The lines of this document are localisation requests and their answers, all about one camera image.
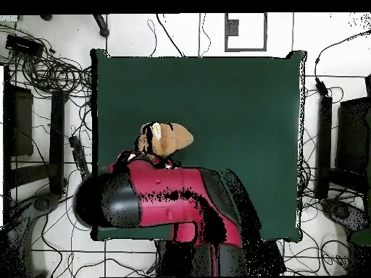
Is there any long black power strip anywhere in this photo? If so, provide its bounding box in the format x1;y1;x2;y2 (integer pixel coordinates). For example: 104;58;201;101
68;135;92;180

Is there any large black box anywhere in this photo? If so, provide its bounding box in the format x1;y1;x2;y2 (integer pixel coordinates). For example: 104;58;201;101
335;96;371;195

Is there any orange terry towel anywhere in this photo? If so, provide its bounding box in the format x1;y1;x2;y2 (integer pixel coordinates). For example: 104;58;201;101
134;121;194;159

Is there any dark green rounded object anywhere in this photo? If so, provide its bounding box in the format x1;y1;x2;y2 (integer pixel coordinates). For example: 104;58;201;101
349;228;371;247

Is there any dark green table cloth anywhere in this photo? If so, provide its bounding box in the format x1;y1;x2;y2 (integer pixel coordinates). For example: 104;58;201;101
89;48;307;243

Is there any black inline cable adapter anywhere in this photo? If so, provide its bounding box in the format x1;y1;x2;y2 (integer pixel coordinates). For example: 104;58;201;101
314;76;330;98

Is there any black power supply box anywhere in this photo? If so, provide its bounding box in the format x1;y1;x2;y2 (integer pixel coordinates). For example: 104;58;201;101
5;34;44;59

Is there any black frame stand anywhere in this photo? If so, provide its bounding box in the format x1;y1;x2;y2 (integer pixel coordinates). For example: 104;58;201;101
2;66;69;198

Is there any black upright bar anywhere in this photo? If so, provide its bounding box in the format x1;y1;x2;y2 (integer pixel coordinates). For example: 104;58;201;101
315;95;333;199

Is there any black cable tangle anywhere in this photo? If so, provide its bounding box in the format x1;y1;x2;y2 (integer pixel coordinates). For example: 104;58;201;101
0;22;93;99

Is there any grey pedestal leg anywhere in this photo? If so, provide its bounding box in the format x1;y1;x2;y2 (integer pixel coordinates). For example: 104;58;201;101
321;198;366;232
5;192;62;277

